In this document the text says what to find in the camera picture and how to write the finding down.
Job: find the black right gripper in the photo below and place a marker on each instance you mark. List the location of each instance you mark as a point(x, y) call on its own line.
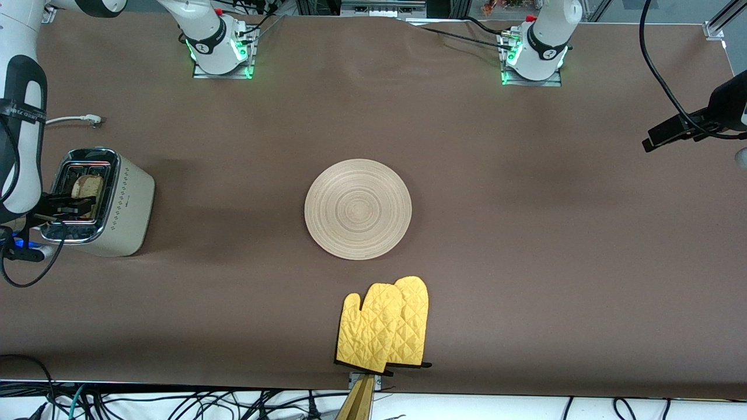
point(51, 205)

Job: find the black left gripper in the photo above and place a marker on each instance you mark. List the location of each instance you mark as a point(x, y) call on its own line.
point(725, 107)

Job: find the slice of brown bread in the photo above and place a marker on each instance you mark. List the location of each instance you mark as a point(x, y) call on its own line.
point(87, 185)

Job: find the round wooden plate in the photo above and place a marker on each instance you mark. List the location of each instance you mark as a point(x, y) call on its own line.
point(357, 210)

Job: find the cream and chrome toaster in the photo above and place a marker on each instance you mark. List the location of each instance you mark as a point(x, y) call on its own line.
point(125, 204)

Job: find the brown table cover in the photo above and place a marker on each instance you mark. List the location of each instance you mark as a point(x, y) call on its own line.
point(467, 146)

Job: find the yellow quilted oven mitt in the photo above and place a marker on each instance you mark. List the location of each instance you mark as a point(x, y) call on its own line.
point(367, 332)
point(415, 315)

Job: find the grey background equipment box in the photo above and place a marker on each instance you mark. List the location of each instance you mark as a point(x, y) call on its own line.
point(382, 7)

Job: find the wooden stick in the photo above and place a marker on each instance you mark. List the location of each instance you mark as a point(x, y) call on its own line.
point(359, 402)

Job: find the aluminium frame profile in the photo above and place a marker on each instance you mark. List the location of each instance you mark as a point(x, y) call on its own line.
point(721, 23)
point(49, 14)

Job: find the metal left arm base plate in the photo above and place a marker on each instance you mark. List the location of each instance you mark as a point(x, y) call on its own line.
point(554, 81)

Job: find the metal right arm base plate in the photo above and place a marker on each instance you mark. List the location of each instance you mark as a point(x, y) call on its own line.
point(201, 74)

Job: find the small metal bracket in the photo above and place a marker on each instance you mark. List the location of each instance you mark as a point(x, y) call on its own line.
point(379, 382)

